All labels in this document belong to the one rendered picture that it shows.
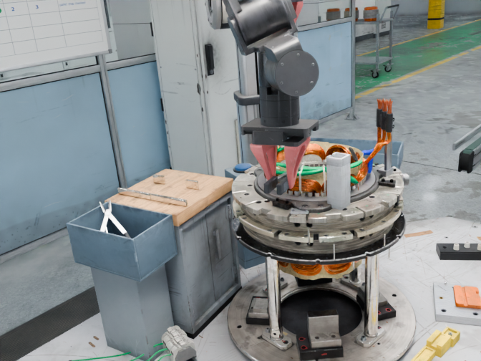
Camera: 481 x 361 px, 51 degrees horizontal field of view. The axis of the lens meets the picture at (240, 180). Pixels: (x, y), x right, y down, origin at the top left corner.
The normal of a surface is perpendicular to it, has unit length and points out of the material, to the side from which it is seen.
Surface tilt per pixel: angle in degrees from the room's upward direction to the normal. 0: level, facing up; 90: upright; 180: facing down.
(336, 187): 90
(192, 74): 90
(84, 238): 90
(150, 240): 90
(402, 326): 0
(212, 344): 0
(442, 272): 0
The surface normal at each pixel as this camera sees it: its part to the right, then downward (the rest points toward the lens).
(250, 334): -0.08, -0.93
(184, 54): -0.67, 0.32
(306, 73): 0.17, 0.30
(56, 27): 0.74, 0.18
